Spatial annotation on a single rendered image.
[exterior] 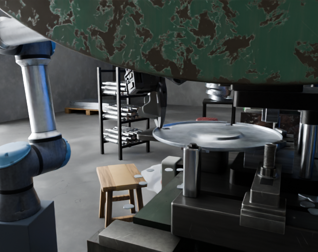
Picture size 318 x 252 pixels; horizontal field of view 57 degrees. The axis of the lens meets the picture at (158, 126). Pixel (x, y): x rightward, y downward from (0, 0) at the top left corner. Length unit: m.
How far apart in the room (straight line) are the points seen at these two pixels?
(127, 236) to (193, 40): 0.41
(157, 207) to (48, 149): 0.58
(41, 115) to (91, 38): 0.89
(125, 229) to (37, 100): 0.67
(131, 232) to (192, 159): 0.17
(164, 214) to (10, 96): 5.52
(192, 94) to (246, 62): 7.44
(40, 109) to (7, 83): 4.86
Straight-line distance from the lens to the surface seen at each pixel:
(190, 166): 0.52
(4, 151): 1.05
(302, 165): 0.60
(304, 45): 0.19
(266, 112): 0.64
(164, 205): 0.64
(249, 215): 0.46
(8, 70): 5.99
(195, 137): 0.64
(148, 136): 0.67
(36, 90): 1.11
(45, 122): 1.11
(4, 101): 5.93
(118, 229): 0.57
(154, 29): 0.21
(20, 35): 0.92
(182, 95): 7.70
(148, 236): 0.55
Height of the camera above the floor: 0.93
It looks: 11 degrees down
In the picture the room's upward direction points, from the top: straight up
